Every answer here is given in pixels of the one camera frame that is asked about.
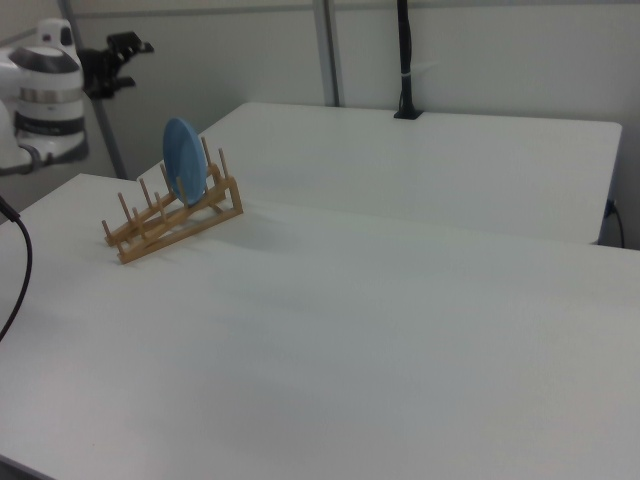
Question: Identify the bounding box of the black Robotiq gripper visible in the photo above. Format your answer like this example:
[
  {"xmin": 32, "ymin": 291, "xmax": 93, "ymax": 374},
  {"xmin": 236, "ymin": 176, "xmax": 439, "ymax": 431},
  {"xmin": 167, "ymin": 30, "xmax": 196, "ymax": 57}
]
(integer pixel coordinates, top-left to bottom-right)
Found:
[{"xmin": 77, "ymin": 31, "xmax": 155, "ymax": 100}]

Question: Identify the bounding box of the blue plastic plate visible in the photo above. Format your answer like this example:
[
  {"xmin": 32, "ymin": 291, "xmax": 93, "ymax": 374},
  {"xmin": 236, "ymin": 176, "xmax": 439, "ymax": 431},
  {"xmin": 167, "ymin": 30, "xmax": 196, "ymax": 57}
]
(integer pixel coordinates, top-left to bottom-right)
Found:
[{"xmin": 162, "ymin": 117, "xmax": 207, "ymax": 207}]

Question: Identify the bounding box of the wooden plate rack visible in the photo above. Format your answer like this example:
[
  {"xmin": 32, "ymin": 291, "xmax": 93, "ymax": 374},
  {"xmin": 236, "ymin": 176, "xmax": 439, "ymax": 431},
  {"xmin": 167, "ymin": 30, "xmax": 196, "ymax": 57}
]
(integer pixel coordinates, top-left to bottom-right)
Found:
[{"xmin": 101, "ymin": 134, "xmax": 245, "ymax": 266}]

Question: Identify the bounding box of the white side table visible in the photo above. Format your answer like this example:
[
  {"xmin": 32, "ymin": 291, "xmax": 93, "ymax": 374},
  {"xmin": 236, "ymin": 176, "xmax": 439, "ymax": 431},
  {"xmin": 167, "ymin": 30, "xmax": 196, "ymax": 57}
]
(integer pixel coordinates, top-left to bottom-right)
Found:
[{"xmin": 199, "ymin": 101, "xmax": 624, "ymax": 246}]

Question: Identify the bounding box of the grey partition frame post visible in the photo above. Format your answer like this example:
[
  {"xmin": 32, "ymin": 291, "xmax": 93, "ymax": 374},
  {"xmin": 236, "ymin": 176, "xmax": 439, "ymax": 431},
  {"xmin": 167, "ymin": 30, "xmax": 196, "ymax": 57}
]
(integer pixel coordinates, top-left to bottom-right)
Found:
[
  {"xmin": 313, "ymin": 0, "xmax": 347, "ymax": 108},
  {"xmin": 59, "ymin": 0, "xmax": 129, "ymax": 180}
]

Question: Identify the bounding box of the thick black cable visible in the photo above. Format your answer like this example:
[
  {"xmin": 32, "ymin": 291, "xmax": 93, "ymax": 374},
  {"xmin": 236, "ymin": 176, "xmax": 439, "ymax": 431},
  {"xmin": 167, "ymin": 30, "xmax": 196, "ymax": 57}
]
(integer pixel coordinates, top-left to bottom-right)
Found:
[{"xmin": 0, "ymin": 193, "xmax": 34, "ymax": 342}]

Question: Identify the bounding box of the black camera pole with base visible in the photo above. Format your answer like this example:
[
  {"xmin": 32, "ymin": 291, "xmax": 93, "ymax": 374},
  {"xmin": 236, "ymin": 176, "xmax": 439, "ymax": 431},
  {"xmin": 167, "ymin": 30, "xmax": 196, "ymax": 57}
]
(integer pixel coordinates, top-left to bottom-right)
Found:
[{"xmin": 393, "ymin": 0, "xmax": 425, "ymax": 121}]

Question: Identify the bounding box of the thin black cable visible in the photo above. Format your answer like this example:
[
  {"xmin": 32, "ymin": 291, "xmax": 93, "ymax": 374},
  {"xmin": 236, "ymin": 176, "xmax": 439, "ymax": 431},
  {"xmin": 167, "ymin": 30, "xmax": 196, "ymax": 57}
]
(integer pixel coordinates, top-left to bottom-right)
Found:
[{"xmin": 606, "ymin": 199, "xmax": 626, "ymax": 249}]

